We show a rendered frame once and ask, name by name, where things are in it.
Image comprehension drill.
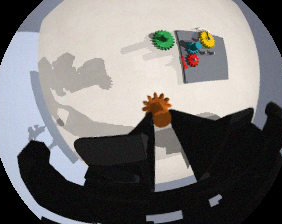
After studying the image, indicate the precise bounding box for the yellow gear with black stripe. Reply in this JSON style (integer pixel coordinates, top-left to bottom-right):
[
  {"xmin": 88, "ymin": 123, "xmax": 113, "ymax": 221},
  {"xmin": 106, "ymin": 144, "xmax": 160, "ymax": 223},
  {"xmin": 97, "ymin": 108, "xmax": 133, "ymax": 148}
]
[{"xmin": 198, "ymin": 30, "xmax": 215, "ymax": 48}]

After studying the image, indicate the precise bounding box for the orange gear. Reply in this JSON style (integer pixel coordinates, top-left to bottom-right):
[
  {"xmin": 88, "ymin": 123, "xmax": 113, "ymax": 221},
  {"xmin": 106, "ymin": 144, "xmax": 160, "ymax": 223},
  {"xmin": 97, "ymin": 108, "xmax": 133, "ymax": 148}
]
[{"xmin": 142, "ymin": 92, "xmax": 172, "ymax": 128}]

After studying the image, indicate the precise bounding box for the green gear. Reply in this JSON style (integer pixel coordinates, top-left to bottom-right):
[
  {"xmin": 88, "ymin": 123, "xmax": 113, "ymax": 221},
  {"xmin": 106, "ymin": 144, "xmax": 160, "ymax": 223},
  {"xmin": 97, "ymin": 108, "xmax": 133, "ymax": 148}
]
[{"xmin": 152, "ymin": 30, "xmax": 176, "ymax": 51}]

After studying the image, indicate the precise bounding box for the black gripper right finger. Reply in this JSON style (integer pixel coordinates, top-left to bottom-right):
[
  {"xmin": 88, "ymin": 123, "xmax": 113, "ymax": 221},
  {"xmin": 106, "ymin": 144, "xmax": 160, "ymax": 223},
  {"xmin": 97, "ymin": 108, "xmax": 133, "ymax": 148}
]
[{"xmin": 169, "ymin": 108, "xmax": 254, "ymax": 183}]

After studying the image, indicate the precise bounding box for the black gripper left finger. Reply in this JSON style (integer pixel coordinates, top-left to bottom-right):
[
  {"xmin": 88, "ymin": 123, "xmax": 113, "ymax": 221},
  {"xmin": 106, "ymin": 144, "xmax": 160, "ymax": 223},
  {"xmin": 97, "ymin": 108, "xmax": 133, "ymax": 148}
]
[{"xmin": 73, "ymin": 112, "xmax": 156, "ymax": 192}]

